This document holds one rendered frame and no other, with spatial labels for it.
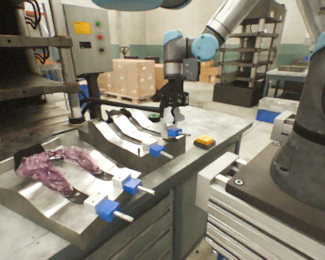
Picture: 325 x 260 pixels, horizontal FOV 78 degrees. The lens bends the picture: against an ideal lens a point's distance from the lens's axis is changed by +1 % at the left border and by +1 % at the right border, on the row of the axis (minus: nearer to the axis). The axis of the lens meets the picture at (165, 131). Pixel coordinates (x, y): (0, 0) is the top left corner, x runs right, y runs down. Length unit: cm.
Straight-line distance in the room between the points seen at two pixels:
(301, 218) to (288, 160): 9
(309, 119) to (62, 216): 56
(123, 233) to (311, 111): 70
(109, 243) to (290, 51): 683
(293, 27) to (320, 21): 625
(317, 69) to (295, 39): 678
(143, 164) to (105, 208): 24
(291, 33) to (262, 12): 266
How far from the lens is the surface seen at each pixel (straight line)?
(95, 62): 153
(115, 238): 81
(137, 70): 462
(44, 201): 64
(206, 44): 62
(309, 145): 35
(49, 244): 63
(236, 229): 46
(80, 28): 150
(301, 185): 35
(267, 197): 35
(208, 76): 758
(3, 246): 68
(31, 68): 197
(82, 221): 57
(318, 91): 31
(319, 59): 34
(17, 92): 132
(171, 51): 76
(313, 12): 88
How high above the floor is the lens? 125
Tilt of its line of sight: 23 degrees down
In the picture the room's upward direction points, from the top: straight up
